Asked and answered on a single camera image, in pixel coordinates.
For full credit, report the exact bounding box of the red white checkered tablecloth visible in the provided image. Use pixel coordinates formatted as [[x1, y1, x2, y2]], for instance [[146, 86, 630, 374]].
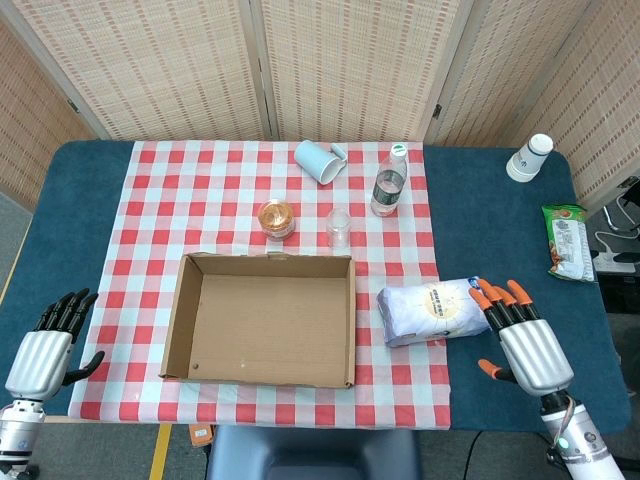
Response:
[[66, 140, 454, 430]]

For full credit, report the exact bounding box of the brown cardboard box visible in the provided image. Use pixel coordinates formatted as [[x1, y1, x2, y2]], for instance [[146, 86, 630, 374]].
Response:
[[158, 252, 357, 390]]

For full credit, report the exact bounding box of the white paper cup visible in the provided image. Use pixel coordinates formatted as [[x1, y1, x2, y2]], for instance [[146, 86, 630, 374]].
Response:
[[505, 132, 555, 182]]

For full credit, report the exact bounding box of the white snack bag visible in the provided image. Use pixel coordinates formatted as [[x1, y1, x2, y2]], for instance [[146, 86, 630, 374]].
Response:
[[376, 277, 492, 349]]

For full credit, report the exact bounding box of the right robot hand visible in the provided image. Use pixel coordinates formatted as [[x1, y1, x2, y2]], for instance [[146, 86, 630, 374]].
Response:
[[469, 279, 575, 399]]

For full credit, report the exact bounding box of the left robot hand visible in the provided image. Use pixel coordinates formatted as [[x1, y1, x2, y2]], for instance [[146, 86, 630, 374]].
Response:
[[4, 287, 106, 401]]

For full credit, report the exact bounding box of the orange lidded jar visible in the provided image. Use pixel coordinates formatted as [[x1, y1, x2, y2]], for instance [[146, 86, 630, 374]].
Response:
[[257, 199, 295, 239]]

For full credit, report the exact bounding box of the clear plastic cup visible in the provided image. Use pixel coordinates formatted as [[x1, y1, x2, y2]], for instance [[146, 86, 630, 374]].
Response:
[[326, 207, 352, 250]]

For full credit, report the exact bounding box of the green snack bag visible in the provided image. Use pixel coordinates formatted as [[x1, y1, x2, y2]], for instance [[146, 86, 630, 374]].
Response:
[[541, 203, 596, 284]]

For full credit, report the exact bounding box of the clear plastic water bottle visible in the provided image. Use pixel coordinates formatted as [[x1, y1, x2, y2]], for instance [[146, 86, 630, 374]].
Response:
[[370, 142, 410, 218]]

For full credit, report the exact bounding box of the dark blue chair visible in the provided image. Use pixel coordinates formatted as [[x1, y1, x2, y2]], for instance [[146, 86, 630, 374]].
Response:
[[206, 424, 422, 480]]

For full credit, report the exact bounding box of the white mug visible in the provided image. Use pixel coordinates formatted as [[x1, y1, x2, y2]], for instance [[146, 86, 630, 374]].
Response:
[[293, 139, 349, 186]]

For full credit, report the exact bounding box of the bamboo folding screen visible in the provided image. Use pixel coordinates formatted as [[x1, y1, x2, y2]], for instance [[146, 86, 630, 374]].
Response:
[[0, 0, 640, 214]]

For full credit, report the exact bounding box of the blue table cover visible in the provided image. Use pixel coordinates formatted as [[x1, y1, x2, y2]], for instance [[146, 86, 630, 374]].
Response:
[[0, 139, 632, 434]]

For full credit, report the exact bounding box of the white power strip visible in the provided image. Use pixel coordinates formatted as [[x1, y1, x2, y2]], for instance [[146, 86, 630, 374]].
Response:
[[591, 251, 637, 274]]

